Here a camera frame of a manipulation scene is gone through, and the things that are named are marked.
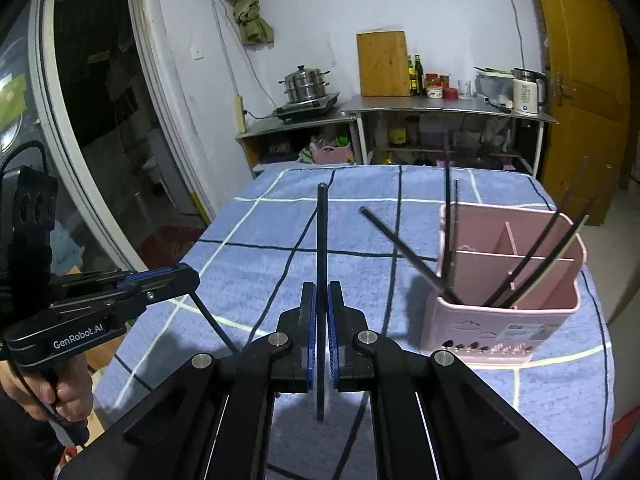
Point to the person's left hand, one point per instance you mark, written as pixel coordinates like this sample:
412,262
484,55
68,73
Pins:
75,390

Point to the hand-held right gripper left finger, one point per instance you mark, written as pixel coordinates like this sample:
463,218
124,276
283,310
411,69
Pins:
310,330

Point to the yellow bottle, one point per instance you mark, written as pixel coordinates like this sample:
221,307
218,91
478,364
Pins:
397,137

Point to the pink plastic utensil basket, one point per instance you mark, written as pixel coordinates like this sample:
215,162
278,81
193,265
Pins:
500,325

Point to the dark oil bottle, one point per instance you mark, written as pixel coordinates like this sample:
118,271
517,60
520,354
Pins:
419,77
411,80

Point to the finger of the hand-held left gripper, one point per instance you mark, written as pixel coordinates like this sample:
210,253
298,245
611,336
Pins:
160,275
150,296

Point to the clear drinking glass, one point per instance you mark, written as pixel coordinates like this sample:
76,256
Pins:
465,90

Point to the brown jar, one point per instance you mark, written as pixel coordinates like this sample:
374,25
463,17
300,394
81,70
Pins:
412,131

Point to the beige power strip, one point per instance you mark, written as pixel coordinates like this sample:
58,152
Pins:
240,114

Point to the person's left forearm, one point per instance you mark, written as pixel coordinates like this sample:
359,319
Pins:
20,445

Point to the green hanging cloth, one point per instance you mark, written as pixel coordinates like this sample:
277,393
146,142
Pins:
250,15

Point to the white sliding door frame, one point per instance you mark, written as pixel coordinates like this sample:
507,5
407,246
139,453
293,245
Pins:
157,90

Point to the black induction cooker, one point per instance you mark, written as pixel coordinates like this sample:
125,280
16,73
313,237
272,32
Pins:
310,107

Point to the white jar red lid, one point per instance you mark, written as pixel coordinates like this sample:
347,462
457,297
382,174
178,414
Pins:
434,92

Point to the steel kitchen table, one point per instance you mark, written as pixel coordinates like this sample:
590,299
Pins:
400,102

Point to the white wall switch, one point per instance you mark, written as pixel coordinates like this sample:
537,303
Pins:
198,52

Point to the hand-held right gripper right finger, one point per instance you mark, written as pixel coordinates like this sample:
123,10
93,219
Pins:
332,330

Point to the blue checked tablecloth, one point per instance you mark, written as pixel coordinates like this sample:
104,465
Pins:
360,270

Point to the pink storage basket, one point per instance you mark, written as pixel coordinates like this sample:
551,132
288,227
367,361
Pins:
330,154

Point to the red round container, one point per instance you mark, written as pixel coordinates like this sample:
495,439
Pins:
451,93

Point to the brown wooden door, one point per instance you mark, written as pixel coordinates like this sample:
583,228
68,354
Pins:
585,85

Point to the wooden cutting board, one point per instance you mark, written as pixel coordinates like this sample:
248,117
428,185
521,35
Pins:
382,62

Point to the white electric kettle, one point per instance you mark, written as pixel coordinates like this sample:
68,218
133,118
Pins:
526,92

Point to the low steel counter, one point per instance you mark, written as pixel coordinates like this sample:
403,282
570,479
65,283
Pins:
280,125

